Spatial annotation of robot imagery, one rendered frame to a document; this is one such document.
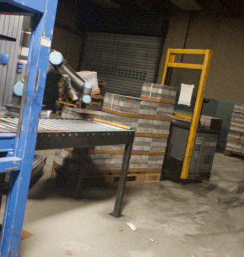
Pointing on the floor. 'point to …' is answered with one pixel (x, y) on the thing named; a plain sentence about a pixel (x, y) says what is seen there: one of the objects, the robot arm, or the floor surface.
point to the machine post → (27, 129)
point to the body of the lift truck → (204, 137)
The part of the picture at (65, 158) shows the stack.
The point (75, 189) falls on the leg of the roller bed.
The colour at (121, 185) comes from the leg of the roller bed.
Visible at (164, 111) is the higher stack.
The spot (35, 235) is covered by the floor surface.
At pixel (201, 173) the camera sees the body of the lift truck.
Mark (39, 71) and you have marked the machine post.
